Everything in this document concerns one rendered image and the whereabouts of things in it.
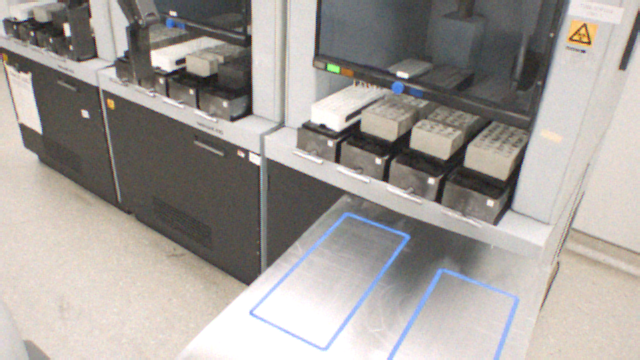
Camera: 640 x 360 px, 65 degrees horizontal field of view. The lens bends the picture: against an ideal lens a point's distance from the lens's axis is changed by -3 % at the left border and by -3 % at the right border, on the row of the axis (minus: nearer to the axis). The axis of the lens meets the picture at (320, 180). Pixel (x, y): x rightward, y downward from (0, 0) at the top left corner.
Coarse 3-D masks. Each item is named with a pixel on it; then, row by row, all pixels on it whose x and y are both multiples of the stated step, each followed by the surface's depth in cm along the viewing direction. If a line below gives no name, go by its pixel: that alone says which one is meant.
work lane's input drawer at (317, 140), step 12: (360, 120) 150; (300, 132) 147; (312, 132) 144; (324, 132) 142; (336, 132) 142; (348, 132) 145; (300, 144) 148; (312, 144) 146; (324, 144) 143; (336, 144) 141; (300, 156) 144; (312, 156) 144; (324, 156) 145
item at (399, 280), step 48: (336, 240) 100; (384, 240) 101; (432, 240) 102; (288, 288) 88; (336, 288) 89; (384, 288) 89; (432, 288) 90; (480, 288) 91; (528, 288) 91; (240, 336) 78; (288, 336) 79; (336, 336) 80; (384, 336) 80; (432, 336) 80; (480, 336) 81; (528, 336) 81
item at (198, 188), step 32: (256, 0) 148; (256, 32) 153; (256, 64) 158; (128, 96) 191; (160, 96) 179; (256, 96) 164; (128, 128) 200; (160, 128) 187; (192, 128) 176; (224, 128) 166; (256, 128) 160; (128, 160) 210; (160, 160) 195; (192, 160) 183; (224, 160) 172; (128, 192) 221; (160, 192) 205; (192, 192) 191; (224, 192) 179; (256, 192) 169; (160, 224) 215; (192, 224) 200; (224, 224) 187; (256, 224) 176; (224, 256) 196; (256, 256) 183
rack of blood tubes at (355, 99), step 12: (336, 96) 153; (348, 96) 153; (360, 96) 154; (372, 96) 154; (312, 108) 145; (324, 108) 144; (336, 108) 146; (348, 108) 146; (360, 108) 158; (312, 120) 147; (324, 120) 145; (336, 120) 142; (348, 120) 152
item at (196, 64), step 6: (186, 54) 174; (192, 54) 174; (186, 60) 175; (192, 60) 173; (198, 60) 171; (204, 60) 170; (210, 60) 169; (192, 66) 174; (198, 66) 172; (204, 66) 171; (210, 66) 170; (192, 72) 175; (198, 72) 174; (204, 72) 172; (210, 72) 171
